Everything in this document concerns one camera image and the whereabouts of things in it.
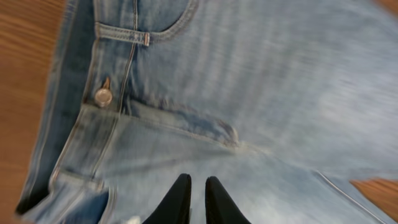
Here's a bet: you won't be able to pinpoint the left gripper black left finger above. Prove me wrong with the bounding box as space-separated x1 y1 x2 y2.
143 174 192 224

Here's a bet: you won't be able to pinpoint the light blue denim jeans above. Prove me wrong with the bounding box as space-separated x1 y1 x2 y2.
16 0 397 223

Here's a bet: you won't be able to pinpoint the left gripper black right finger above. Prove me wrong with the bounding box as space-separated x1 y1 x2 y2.
205 176 250 224

